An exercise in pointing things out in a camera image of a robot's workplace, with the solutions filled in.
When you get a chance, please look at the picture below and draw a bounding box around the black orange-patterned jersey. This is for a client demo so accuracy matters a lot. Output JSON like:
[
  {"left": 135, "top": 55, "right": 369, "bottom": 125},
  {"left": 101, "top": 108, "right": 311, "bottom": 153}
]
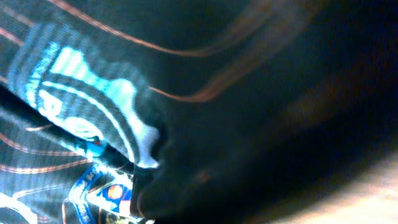
[{"left": 1, "top": 1, "right": 397, "bottom": 223}]

